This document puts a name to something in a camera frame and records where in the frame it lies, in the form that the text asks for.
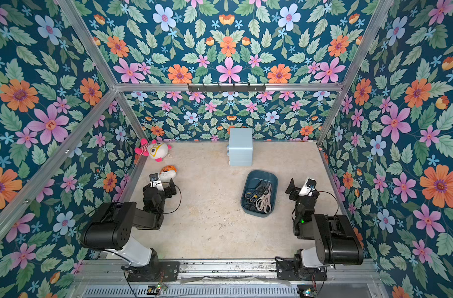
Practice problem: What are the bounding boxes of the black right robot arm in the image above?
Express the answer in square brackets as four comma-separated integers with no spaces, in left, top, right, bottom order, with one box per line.
[285,179,364,271]

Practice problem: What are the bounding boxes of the black hook rail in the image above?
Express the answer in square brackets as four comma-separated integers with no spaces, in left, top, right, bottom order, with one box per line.
[187,83,266,93]

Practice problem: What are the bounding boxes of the teal plastic storage box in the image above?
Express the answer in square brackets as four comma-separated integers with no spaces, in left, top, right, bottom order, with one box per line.
[240,170,279,218]

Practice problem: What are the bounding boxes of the pink white plush toy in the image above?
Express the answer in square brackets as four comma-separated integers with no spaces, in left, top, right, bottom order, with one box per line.
[135,139,172,162]

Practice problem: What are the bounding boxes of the orange white tiger plush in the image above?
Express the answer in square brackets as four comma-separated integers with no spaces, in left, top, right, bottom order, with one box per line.
[159,165,177,183]

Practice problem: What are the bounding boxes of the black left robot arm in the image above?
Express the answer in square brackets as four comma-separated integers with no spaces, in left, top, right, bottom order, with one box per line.
[77,174,181,272]

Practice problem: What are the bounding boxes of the white slotted cable duct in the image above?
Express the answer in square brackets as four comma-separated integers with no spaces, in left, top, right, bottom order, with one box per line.
[82,284,300,298]

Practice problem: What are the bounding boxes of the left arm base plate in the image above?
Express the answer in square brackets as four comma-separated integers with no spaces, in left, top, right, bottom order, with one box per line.
[126,261,180,283]

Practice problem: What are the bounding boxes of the blue grey handled scissors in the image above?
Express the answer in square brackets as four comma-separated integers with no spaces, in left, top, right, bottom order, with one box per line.
[244,180,264,203]

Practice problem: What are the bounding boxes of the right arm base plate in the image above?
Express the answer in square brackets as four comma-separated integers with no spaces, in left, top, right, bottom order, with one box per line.
[275,257,328,282]

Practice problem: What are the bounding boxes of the light blue square box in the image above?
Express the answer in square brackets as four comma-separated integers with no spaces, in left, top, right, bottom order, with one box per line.
[228,128,253,166]

